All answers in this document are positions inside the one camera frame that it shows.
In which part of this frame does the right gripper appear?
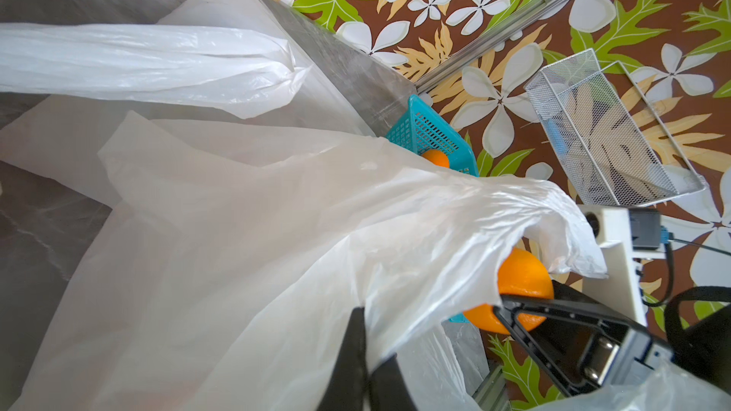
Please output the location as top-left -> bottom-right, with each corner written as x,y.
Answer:
493,282 -> 674,397

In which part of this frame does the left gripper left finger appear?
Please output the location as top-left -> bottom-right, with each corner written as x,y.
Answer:
316,307 -> 369,411

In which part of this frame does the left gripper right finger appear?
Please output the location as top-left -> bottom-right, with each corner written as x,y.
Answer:
369,355 -> 417,411

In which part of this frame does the orange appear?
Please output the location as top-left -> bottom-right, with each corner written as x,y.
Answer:
421,150 -> 450,169
464,249 -> 555,335

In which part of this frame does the teal plastic basket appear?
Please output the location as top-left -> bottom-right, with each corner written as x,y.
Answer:
386,95 -> 479,177

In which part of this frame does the printed white plastic bag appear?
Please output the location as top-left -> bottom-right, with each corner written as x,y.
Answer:
1,23 -> 310,119

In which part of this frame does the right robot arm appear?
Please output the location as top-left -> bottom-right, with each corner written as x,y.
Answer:
493,284 -> 730,397

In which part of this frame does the blue object in basket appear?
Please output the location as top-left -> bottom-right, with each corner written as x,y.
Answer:
544,119 -> 568,158

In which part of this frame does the flat white plastic bag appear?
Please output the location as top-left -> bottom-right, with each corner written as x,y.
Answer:
1,0 -> 372,206

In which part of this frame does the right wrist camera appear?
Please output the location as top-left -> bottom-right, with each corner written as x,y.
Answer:
579,205 -> 666,327

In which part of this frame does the white wire basket right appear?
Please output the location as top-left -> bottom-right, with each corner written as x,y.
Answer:
525,49 -> 707,207

